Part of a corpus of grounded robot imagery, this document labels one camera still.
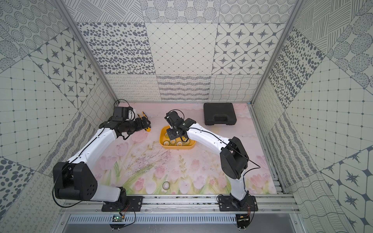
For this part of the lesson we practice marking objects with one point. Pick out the right circuit board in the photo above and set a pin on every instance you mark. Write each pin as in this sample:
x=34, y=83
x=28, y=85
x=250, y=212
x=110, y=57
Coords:
x=243, y=221

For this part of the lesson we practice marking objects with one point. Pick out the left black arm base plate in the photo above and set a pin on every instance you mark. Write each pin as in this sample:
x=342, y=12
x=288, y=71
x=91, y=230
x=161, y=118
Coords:
x=129, y=203

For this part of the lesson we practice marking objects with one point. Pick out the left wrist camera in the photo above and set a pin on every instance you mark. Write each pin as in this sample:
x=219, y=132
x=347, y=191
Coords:
x=123, y=114

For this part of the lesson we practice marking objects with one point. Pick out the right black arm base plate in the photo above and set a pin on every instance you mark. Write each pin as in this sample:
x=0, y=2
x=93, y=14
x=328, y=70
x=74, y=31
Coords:
x=229, y=203

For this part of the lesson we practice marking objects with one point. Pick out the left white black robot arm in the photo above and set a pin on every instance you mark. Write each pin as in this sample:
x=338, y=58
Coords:
x=74, y=179

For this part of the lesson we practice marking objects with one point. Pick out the white slotted cable duct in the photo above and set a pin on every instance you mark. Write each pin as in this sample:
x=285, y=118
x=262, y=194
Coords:
x=156, y=219

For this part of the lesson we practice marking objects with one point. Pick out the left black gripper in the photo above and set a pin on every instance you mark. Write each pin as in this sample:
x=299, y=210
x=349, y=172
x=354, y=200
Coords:
x=139, y=124

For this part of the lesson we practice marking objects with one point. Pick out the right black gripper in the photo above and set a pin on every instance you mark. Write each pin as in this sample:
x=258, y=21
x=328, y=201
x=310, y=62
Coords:
x=171, y=136

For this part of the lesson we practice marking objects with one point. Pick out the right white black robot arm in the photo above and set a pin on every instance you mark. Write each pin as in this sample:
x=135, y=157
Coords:
x=233, y=156

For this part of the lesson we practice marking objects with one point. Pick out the black plastic tool case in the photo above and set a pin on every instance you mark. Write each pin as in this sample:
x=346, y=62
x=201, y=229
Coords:
x=219, y=113

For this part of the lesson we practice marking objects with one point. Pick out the yellow black pliers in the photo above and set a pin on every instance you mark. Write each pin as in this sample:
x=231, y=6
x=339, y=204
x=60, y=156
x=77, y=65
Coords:
x=143, y=116

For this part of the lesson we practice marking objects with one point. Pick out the left green circuit board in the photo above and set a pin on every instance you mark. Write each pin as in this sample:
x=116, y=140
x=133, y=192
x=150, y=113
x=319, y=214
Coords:
x=117, y=222

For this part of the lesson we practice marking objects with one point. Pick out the yellow plastic storage box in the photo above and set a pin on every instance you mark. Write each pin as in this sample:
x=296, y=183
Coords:
x=163, y=137

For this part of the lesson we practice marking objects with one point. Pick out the aluminium mounting rail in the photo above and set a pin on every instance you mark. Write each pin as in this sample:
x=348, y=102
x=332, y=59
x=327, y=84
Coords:
x=194, y=204

